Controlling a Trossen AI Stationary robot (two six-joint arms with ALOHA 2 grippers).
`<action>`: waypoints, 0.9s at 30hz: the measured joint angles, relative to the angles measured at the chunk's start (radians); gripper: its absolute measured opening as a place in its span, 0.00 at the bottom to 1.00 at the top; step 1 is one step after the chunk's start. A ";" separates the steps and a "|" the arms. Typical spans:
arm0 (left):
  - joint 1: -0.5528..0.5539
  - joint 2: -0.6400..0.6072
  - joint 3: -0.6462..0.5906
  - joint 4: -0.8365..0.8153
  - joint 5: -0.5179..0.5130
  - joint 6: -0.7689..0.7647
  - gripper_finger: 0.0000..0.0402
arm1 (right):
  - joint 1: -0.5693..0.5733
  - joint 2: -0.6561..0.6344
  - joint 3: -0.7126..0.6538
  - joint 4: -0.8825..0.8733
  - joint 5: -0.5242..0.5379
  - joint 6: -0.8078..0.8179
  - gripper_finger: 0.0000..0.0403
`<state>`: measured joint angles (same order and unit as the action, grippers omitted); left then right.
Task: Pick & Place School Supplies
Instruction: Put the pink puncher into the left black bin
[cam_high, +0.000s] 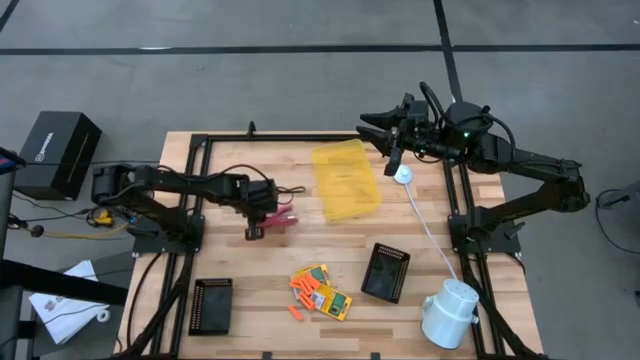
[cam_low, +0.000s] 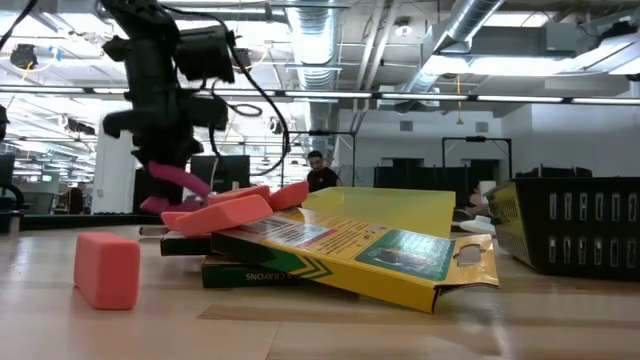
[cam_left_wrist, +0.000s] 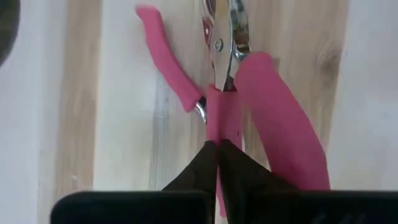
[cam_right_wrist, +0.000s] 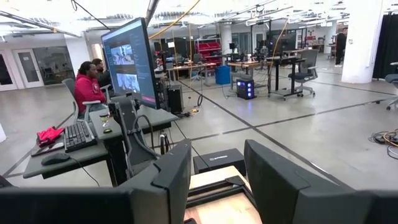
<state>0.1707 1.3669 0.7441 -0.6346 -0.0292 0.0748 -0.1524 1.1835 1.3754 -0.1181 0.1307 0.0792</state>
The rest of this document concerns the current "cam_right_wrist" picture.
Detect black computer tower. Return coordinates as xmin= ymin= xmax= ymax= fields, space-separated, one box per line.
xmin=167 ymin=83 xmax=185 ymax=114

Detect wooden workbench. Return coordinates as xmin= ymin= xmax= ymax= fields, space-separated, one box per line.
xmin=228 ymin=60 xmax=271 ymax=91
xmin=166 ymin=62 xmax=217 ymax=88

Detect grey office chair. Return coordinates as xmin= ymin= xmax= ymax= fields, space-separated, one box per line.
xmin=287 ymin=49 xmax=320 ymax=98
xmin=61 ymin=77 xmax=111 ymax=122

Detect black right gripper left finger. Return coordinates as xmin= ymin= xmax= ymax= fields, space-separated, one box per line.
xmin=130 ymin=139 xmax=193 ymax=224

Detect tangled floor cables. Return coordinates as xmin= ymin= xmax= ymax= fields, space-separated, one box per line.
xmin=368 ymin=129 xmax=398 ymax=161

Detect yellow hanging cable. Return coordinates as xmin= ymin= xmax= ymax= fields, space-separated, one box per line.
xmin=148 ymin=0 xmax=201 ymax=40

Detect black cardboard box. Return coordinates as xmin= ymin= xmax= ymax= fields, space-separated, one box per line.
xmin=192 ymin=147 xmax=247 ymax=177

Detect black computer mouse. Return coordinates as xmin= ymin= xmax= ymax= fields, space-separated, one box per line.
xmin=40 ymin=152 xmax=72 ymax=166

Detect person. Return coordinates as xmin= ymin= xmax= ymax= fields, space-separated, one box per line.
xmin=73 ymin=61 xmax=108 ymax=119
xmin=334 ymin=27 xmax=348 ymax=68
xmin=91 ymin=58 xmax=113 ymax=91

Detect large flat monitor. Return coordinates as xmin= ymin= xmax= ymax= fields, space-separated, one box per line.
xmin=101 ymin=17 xmax=161 ymax=110

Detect grey desk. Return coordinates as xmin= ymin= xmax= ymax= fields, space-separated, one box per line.
xmin=23 ymin=105 xmax=180 ymax=187

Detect blue bin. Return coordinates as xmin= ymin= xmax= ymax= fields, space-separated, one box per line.
xmin=215 ymin=64 xmax=231 ymax=85

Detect red storage bin shelf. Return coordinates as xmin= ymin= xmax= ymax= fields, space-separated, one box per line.
xmin=195 ymin=37 xmax=222 ymax=65

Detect black curtain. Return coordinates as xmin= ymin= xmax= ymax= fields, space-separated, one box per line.
xmin=372 ymin=12 xmax=398 ymax=80

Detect black standing desk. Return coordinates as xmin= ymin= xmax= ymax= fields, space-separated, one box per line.
xmin=269 ymin=55 xmax=307 ymax=101

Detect black smartphone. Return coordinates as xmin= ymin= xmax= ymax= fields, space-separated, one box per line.
xmin=30 ymin=141 xmax=65 ymax=157

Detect red cloth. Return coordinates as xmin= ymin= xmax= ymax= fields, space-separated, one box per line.
xmin=36 ymin=126 xmax=65 ymax=147

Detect drinking glass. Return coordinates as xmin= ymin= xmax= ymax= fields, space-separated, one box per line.
xmin=99 ymin=112 xmax=111 ymax=128

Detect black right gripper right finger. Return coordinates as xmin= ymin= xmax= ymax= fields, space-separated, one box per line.
xmin=244 ymin=139 xmax=373 ymax=224

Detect black keyboard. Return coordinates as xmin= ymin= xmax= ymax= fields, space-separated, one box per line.
xmin=63 ymin=119 xmax=98 ymax=153

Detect computer tower blue lights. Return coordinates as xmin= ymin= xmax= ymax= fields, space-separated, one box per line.
xmin=236 ymin=77 xmax=256 ymax=100

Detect black metal table frame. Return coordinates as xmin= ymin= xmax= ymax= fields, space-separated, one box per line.
xmin=185 ymin=175 xmax=257 ymax=208

